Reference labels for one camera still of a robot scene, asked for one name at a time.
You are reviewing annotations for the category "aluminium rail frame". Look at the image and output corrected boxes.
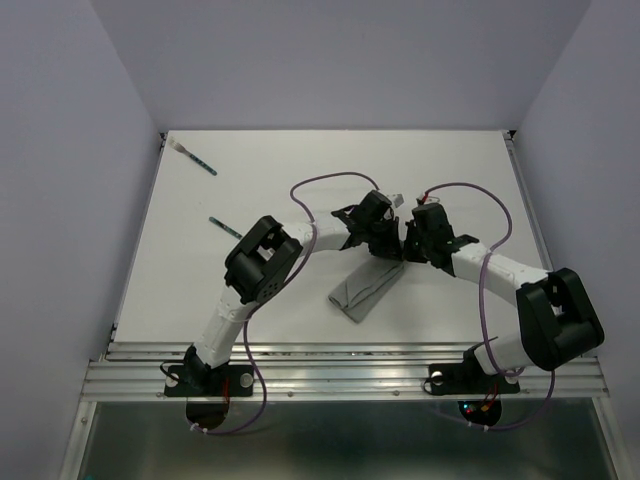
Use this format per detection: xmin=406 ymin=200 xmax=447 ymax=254
xmin=61 ymin=150 xmax=628 ymax=479

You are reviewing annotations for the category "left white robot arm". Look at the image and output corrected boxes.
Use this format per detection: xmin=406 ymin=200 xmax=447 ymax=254
xmin=180 ymin=190 xmax=404 ymax=394

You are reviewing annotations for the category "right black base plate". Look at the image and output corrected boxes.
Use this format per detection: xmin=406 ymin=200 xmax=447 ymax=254
xmin=422 ymin=363 xmax=520 ymax=396

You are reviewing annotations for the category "grey cloth napkin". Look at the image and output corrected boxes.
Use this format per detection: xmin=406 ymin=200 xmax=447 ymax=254
xmin=328 ymin=258 xmax=405 ymax=324

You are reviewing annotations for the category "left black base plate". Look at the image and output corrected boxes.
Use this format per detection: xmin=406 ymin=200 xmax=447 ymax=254
xmin=160 ymin=363 xmax=255 ymax=398

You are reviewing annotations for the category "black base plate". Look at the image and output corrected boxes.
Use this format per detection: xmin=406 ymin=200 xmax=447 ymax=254
xmin=160 ymin=363 xmax=255 ymax=398
xmin=422 ymin=363 xmax=520 ymax=396

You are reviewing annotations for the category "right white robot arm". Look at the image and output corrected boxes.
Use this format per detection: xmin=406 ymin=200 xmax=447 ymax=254
xmin=404 ymin=203 xmax=605 ymax=390

